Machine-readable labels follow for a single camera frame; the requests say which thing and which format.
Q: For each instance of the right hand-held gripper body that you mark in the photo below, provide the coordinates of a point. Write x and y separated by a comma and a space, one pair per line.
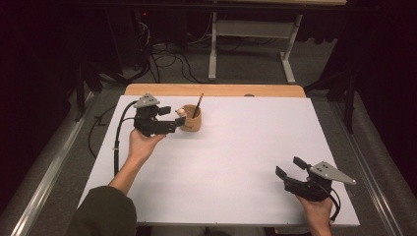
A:
308, 190

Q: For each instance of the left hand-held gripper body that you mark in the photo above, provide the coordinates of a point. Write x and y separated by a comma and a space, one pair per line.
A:
147, 123

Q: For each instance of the wooden pen holder with figurine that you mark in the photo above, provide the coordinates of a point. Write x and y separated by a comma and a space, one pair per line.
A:
191, 124

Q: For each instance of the black pencil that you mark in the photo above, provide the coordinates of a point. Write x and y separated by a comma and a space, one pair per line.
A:
198, 105

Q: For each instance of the person's left hand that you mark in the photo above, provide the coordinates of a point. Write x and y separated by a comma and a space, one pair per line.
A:
142, 144

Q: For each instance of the person's right hand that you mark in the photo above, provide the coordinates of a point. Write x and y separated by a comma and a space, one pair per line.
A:
317, 211

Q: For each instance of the wooden table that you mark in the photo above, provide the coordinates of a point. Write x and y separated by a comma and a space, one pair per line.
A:
213, 90

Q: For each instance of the white table board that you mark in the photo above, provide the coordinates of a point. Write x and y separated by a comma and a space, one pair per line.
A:
229, 164

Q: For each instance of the black metal stand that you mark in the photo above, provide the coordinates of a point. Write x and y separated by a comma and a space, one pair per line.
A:
79, 98
350, 105

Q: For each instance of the dark computer case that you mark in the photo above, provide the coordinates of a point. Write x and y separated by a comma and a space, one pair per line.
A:
128, 39

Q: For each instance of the dark olive sleeve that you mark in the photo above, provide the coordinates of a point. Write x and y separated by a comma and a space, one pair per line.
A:
105, 213

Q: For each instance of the aluminium floor rail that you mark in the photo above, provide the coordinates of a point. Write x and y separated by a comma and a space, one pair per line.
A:
49, 183
373, 187

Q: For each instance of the white frame desk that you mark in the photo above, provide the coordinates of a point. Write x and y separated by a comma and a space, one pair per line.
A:
252, 29

